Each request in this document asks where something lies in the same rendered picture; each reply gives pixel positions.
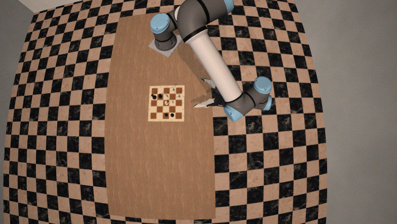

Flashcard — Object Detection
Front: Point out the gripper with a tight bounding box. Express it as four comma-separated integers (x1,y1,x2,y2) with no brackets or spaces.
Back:
194,78,226,108

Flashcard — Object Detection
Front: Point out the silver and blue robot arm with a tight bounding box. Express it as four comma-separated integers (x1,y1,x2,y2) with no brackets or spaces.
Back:
150,0,272,122

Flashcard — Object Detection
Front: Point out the chessboard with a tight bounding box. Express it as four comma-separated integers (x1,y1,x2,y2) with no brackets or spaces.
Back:
148,85,185,122

